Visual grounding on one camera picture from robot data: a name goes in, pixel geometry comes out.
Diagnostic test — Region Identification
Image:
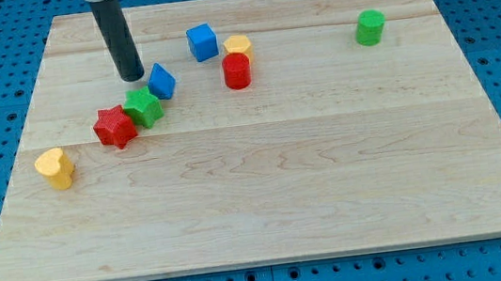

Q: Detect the blue triangle block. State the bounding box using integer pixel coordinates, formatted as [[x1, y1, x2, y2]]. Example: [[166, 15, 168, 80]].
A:
[[148, 63, 176, 101]]

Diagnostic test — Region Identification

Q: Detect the blue cube block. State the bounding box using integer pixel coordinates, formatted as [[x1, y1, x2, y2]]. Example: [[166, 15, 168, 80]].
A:
[[186, 23, 219, 62]]

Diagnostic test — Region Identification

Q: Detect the light wooden board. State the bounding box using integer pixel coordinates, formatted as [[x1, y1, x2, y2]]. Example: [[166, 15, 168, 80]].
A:
[[0, 0, 501, 281]]

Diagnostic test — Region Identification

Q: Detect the red cylinder block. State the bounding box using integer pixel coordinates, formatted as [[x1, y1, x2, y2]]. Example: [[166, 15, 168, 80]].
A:
[[222, 53, 252, 90]]

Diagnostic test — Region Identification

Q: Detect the yellow hexagon block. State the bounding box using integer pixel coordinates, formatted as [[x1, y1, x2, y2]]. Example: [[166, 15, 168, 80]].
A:
[[223, 35, 254, 63]]

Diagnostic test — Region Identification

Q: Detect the green star block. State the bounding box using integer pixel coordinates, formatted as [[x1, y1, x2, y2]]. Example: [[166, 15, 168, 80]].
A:
[[123, 86, 164, 129]]

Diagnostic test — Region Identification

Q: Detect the red star block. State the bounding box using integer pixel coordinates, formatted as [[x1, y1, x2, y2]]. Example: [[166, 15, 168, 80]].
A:
[[93, 105, 138, 148]]

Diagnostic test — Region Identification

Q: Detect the green cylinder block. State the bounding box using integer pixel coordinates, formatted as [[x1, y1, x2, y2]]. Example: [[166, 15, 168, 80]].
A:
[[355, 9, 385, 47]]

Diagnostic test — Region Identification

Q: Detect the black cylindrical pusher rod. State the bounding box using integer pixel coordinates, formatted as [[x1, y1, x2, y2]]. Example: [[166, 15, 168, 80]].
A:
[[88, 0, 145, 82]]

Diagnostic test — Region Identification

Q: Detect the yellow heart block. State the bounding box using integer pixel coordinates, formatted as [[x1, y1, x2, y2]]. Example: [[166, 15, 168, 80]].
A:
[[34, 148, 75, 191]]

